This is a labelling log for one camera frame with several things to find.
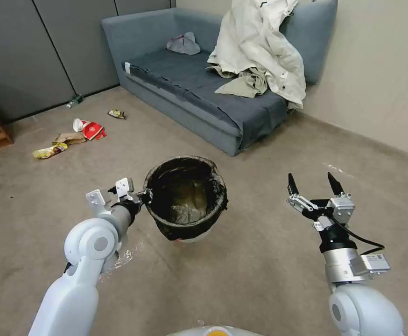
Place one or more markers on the beige cloth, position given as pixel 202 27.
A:
pixel 244 85

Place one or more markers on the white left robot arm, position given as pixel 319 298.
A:
pixel 85 245

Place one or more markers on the green plastic bottle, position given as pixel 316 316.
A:
pixel 74 102

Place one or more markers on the small dark snack wrapper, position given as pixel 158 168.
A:
pixel 116 114

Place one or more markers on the yellow snack wrapper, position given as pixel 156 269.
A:
pixel 49 150

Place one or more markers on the white robot front shell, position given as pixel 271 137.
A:
pixel 207 330

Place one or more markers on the trash can with black bag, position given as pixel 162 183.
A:
pixel 186 199

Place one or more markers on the white jacket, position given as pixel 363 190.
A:
pixel 260 38

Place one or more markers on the brown paper bag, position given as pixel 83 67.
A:
pixel 70 139

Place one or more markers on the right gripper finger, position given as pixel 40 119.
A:
pixel 335 185
pixel 296 199

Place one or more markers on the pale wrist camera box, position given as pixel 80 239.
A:
pixel 124 187
pixel 342 209

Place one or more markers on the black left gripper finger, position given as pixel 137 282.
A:
pixel 146 195

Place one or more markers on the clear plastic film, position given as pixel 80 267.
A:
pixel 121 260

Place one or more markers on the grey-blue sofa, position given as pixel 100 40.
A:
pixel 176 45

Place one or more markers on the red and white paper carton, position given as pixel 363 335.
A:
pixel 90 128

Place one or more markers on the dark grey sofa cover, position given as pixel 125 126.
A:
pixel 197 84

